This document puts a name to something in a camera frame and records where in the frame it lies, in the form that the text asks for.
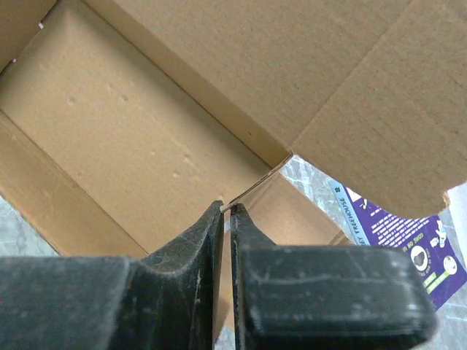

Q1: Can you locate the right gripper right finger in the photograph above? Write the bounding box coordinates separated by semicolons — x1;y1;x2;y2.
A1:
231;204;437;349

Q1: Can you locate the brown cardboard box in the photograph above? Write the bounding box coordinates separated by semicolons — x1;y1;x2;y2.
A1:
0;0;467;342

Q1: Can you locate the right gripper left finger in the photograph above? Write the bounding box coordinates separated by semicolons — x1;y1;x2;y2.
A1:
1;201;223;349

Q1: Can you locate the purple book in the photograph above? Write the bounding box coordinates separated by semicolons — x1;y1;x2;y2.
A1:
330;180;466;310

